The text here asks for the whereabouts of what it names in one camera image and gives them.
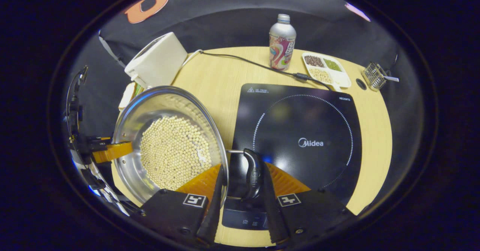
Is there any pile of soybeans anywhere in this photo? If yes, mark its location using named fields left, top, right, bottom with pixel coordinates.
left=139, top=116, right=212, bottom=191

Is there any black power cable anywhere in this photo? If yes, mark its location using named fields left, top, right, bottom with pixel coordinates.
left=201, top=50, right=334, bottom=91

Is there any white toaster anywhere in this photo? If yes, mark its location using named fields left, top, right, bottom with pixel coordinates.
left=124, top=32, right=188, bottom=89

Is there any black induction cooktop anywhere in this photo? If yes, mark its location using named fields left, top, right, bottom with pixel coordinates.
left=221, top=83, right=362, bottom=231

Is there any wire mesh holder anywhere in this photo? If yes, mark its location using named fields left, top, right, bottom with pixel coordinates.
left=362, top=62, right=389, bottom=91

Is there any silver drink bottle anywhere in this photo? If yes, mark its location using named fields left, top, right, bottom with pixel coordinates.
left=269, top=14, right=297, bottom=71

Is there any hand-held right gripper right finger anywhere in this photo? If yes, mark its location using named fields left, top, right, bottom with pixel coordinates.
left=261, top=162, right=355, bottom=246

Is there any white toaster cable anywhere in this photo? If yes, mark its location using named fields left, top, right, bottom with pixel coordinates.
left=182, top=49, right=203, bottom=66

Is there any stainless steel pot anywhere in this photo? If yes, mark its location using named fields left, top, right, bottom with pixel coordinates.
left=112, top=86, right=265, bottom=206

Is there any white divided bean tray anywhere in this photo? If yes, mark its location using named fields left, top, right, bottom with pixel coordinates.
left=302, top=52, right=352, bottom=91

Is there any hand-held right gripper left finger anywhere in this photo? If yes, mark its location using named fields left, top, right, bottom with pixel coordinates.
left=139, top=164, right=225, bottom=246

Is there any sandwich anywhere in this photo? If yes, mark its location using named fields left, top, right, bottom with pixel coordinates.
left=119, top=82, right=143, bottom=111

